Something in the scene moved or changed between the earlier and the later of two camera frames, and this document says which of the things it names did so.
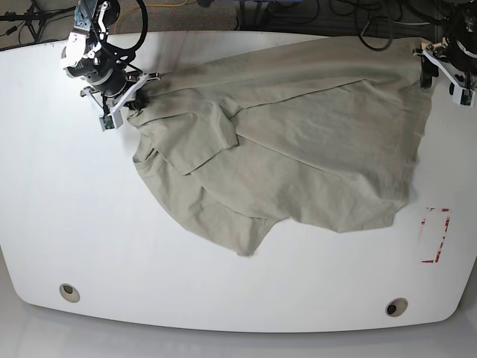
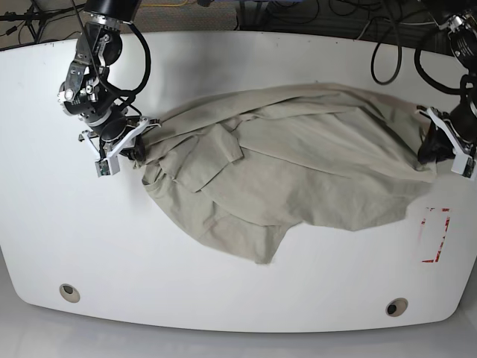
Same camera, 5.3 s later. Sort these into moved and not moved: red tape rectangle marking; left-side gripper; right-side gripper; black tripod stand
Moved: left-side gripper; right-side gripper
Not moved: black tripod stand; red tape rectangle marking
